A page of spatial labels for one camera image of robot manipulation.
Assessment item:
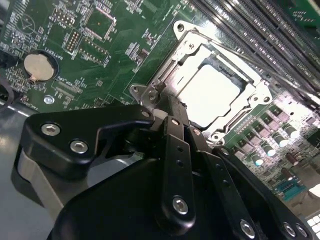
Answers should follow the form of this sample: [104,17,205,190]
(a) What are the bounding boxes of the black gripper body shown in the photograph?
[49,157,237,240]

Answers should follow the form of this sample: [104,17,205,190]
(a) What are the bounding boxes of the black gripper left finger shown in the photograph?
[19,95,197,228]

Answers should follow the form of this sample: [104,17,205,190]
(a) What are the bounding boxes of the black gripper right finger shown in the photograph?
[179,99,314,240]

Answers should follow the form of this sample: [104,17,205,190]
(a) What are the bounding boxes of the silver CPU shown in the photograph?
[178,62,250,128]

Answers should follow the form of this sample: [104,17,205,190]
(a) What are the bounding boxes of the metal socket cover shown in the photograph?
[143,28,270,136]

